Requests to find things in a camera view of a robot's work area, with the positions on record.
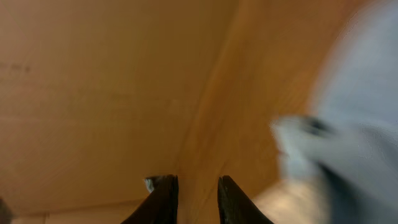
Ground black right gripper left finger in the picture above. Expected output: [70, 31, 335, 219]
[121, 175, 179, 224]

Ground blue denim jeans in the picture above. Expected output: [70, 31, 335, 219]
[272, 1, 397, 223]

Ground brown cardboard backboard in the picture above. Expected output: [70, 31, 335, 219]
[1, 0, 238, 215]

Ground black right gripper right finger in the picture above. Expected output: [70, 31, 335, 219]
[217, 175, 273, 224]

